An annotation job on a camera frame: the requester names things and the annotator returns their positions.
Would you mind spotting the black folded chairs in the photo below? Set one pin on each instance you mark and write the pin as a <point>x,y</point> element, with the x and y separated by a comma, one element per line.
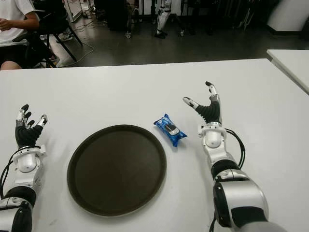
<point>247,17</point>

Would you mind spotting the blue Oreo packet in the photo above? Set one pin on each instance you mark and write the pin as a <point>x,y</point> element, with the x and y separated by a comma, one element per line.
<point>169,129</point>

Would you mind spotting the black cabinet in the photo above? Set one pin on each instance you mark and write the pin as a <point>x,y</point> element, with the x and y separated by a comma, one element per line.
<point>118,14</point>

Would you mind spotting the round dark brown tray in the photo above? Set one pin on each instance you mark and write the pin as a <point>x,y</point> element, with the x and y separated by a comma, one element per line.
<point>116,174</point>

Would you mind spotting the white sneaker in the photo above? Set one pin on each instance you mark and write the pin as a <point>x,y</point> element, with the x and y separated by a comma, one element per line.
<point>65,36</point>

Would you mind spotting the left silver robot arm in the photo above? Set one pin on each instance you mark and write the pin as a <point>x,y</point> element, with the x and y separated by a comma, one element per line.
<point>24,162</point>

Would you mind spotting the white curved panel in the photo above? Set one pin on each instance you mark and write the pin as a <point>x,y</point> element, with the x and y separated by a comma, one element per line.
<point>287,17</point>

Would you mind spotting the white humanoid robot legs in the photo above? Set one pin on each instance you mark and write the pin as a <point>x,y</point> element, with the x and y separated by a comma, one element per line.
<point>162,17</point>

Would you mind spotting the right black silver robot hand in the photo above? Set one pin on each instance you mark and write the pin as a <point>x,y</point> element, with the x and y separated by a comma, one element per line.
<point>212,112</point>

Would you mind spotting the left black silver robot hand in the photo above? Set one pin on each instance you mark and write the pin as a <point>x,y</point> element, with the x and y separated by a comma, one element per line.
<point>25,135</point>

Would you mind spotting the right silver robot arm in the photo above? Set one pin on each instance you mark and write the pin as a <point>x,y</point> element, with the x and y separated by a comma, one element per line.
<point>241,193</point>

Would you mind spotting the seated person in white shirt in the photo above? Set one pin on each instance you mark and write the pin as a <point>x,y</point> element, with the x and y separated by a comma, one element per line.
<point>14,21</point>

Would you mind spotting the black chair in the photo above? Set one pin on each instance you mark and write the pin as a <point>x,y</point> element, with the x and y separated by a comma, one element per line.
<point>55,24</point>

